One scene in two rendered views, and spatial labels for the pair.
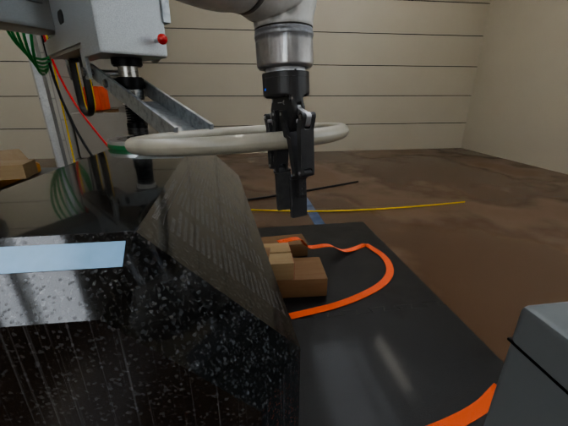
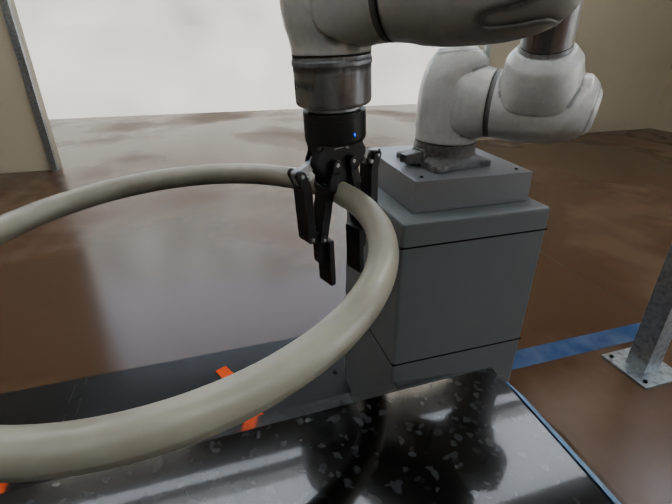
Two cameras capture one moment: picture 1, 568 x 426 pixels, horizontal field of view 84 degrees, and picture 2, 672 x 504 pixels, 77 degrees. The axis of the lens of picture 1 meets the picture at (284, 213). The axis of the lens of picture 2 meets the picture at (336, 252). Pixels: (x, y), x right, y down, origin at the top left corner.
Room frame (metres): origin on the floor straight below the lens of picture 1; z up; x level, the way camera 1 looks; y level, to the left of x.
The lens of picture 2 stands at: (0.63, 0.52, 1.16)
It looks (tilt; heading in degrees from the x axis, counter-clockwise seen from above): 26 degrees down; 261
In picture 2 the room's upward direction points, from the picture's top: straight up
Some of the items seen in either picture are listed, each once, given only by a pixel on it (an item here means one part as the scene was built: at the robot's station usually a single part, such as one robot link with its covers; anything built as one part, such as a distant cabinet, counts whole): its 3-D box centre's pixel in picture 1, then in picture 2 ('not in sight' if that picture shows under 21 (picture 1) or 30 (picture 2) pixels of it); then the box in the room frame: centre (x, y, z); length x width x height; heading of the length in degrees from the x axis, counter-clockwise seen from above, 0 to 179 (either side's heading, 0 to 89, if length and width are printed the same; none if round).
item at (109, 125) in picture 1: (129, 144); not in sight; (4.03, 1.95, 0.43); 1.30 x 0.62 x 0.86; 8
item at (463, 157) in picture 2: not in sight; (437, 150); (0.20, -0.53, 0.91); 0.22 x 0.18 x 0.06; 19
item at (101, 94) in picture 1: (99, 97); not in sight; (3.88, 2.14, 1.00); 0.50 x 0.22 x 0.33; 8
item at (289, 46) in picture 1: (284, 52); (332, 82); (0.55, 0.00, 1.12); 0.09 x 0.09 x 0.06
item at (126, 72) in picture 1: (123, 52); not in sight; (1.22, 0.56, 1.19); 0.12 x 0.09 x 0.30; 44
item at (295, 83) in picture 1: (286, 101); (335, 145); (0.55, 0.00, 1.05); 0.08 x 0.07 x 0.09; 29
